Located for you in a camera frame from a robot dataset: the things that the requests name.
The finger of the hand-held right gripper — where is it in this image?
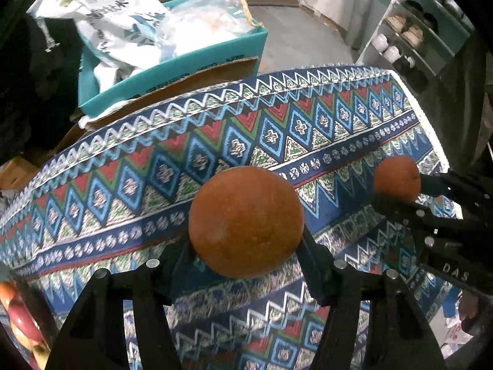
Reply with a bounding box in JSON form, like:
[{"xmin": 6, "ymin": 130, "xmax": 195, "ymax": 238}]
[
  {"xmin": 418, "ymin": 169, "xmax": 493, "ymax": 202},
  {"xmin": 371, "ymin": 194, "xmax": 440, "ymax": 248}
]

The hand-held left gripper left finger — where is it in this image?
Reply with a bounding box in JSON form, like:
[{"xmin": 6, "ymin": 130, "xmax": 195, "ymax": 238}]
[{"xmin": 45, "ymin": 234, "xmax": 202, "ymax": 370}]

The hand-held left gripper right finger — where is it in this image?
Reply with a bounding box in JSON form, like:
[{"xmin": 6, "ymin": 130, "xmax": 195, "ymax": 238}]
[{"xmin": 294, "ymin": 227, "xmax": 448, "ymax": 370}]

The small orange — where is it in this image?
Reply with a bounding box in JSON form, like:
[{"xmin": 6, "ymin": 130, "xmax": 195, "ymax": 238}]
[{"xmin": 373, "ymin": 156, "xmax": 421, "ymax": 202}]

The large orange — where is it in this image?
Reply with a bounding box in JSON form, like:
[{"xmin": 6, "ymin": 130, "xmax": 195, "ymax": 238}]
[{"xmin": 188, "ymin": 165, "xmax": 306, "ymax": 279}]

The pale green shoe rack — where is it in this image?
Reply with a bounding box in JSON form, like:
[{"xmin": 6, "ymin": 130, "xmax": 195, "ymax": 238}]
[{"xmin": 356, "ymin": 0, "xmax": 478, "ymax": 94}]

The patterned blue tablecloth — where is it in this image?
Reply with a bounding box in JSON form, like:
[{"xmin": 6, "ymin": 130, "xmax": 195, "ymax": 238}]
[{"xmin": 0, "ymin": 65, "xmax": 463, "ymax": 370}]

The yellow pear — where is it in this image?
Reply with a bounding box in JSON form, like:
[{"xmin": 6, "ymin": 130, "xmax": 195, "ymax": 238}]
[{"xmin": 21, "ymin": 341, "xmax": 52, "ymax": 368}]

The brown cardboard box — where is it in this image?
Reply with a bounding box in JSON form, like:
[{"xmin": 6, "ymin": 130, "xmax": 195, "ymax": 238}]
[{"xmin": 0, "ymin": 157, "xmax": 44, "ymax": 192}]

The teal cardboard box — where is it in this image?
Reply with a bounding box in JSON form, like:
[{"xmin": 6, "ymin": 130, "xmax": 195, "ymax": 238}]
[{"xmin": 78, "ymin": 27, "xmax": 268, "ymax": 132}]

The dark hanging clothing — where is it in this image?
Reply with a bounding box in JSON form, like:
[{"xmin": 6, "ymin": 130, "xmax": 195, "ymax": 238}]
[{"xmin": 0, "ymin": 8, "xmax": 83, "ymax": 158}]

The clear plastic bag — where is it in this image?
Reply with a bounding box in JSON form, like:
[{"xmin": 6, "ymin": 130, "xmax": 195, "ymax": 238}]
[{"xmin": 162, "ymin": 0, "xmax": 264, "ymax": 56}]

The white printed plastic bag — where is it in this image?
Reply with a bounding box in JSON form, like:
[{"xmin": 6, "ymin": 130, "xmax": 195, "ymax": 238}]
[{"xmin": 29, "ymin": 0, "xmax": 170, "ymax": 93}]

